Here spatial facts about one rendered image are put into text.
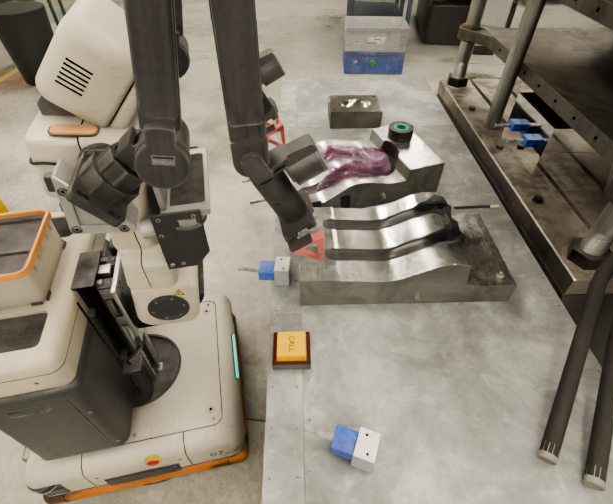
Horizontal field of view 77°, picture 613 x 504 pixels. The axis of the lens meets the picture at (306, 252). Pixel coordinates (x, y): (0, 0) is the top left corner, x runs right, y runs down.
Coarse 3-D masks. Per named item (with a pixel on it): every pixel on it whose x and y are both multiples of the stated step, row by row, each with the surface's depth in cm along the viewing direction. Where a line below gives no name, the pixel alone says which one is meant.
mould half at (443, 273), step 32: (320, 224) 99; (416, 224) 95; (448, 224) 93; (480, 224) 104; (416, 256) 88; (448, 256) 85; (480, 256) 96; (320, 288) 88; (352, 288) 88; (384, 288) 89; (416, 288) 89; (448, 288) 89; (480, 288) 90; (512, 288) 90
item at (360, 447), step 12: (312, 432) 69; (324, 432) 69; (336, 432) 68; (348, 432) 68; (360, 432) 67; (372, 432) 67; (336, 444) 67; (348, 444) 67; (360, 444) 65; (372, 444) 65; (348, 456) 66; (360, 456) 64; (372, 456) 64; (360, 468) 67
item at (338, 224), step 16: (416, 208) 99; (432, 208) 99; (448, 208) 94; (336, 224) 101; (352, 224) 101; (368, 224) 101; (384, 224) 100; (416, 240) 92; (432, 240) 92; (448, 240) 98; (336, 256) 92; (352, 256) 93; (368, 256) 93; (384, 256) 93; (400, 256) 91
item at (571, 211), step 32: (448, 96) 181; (480, 96) 178; (512, 96) 178; (480, 128) 156; (512, 160) 140; (512, 192) 128; (544, 192) 126; (576, 192) 126; (544, 224) 115; (576, 224) 115; (544, 256) 112; (576, 288) 103; (608, 288) 103
